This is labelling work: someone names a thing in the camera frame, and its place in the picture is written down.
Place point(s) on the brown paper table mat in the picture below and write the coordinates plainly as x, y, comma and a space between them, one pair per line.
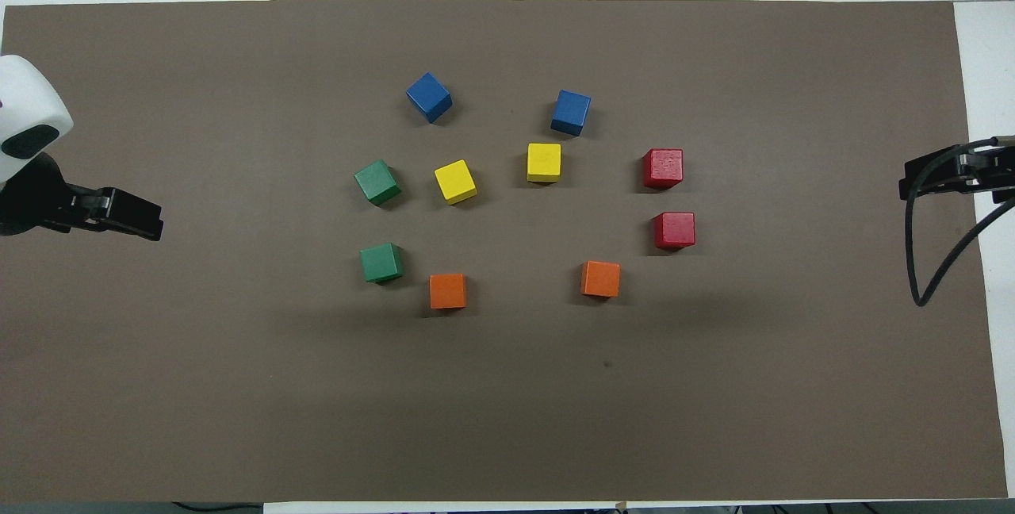
238, 379

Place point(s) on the red wooden cube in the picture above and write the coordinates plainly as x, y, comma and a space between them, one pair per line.
675, 229
663, 167

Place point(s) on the yellow wooden cube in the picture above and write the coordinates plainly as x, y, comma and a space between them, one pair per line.
455, 181
544, 161

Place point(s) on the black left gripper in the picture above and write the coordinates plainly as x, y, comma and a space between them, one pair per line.
32, 197

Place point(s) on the green wooden cube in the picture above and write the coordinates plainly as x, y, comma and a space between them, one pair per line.
376, 181
381, 262

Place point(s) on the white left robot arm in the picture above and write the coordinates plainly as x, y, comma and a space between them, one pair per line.
24, 101

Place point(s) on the blue wooden cube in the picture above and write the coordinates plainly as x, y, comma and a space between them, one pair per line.
429, 95
571, 111

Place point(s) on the orange wooden cube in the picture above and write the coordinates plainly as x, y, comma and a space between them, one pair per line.
448, 290
600, 278

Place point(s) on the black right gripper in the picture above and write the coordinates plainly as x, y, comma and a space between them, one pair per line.
1005, 185

